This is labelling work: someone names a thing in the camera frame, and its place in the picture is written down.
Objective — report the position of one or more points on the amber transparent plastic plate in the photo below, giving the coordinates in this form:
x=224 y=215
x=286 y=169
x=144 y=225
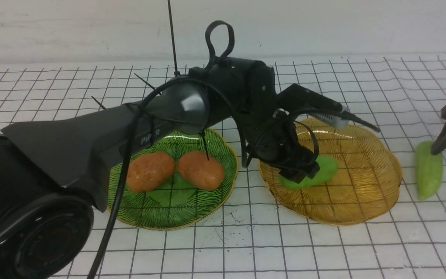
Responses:
x=366 y=184

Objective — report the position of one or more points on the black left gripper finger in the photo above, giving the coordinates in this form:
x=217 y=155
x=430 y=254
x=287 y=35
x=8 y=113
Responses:
x=296 y=169

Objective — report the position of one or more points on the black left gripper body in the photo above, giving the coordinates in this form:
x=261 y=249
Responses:
x=272 y=139

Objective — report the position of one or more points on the green bitter gourd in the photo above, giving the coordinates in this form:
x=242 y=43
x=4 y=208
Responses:
x=429 y=170

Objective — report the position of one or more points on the green cucumber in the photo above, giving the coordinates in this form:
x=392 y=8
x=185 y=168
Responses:
x=328 y=168

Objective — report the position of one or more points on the green transparent plastic plate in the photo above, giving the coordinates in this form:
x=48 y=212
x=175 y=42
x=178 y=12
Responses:
x=176 y=203

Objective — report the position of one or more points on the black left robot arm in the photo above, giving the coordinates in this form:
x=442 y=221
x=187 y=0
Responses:
x=53 y=173

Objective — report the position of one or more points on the orange potato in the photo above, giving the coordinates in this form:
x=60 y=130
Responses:
x=201 y=170
x=149 y=171

